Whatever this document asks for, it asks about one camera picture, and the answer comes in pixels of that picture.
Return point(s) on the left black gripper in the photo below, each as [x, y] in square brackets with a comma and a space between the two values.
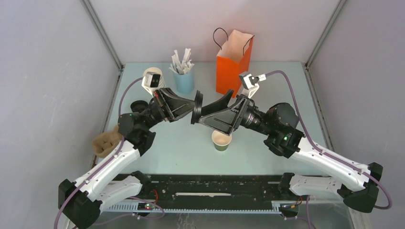
[175, 106]

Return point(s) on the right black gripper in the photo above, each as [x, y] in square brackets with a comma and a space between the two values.
[226, 121]

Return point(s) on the brown cardboard cup carrier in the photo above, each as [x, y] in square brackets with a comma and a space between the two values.
[106, 142]

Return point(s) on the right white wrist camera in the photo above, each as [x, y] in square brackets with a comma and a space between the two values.
[250, 83]

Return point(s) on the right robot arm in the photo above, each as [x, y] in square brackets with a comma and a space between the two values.
[357, 182]

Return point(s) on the light blue holder cup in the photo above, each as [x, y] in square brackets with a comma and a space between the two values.
[185, 82]

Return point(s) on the black plastic lid stack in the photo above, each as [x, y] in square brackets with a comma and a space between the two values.
[139, 106]

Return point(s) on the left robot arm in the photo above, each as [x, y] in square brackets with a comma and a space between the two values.
[80, 200]

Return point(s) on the stack of paper cups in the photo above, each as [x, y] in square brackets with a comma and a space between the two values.
[157, 70]

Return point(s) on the orange paper bag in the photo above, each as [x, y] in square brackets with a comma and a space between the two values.
[233, 59]

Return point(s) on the white stirrer packets bundle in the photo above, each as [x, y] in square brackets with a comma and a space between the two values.
[182, 65]

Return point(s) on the green paper coffee cup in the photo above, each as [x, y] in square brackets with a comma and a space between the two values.
[221, 141]

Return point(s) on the black metal base rail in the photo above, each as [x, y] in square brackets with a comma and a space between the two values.
[259, 194]

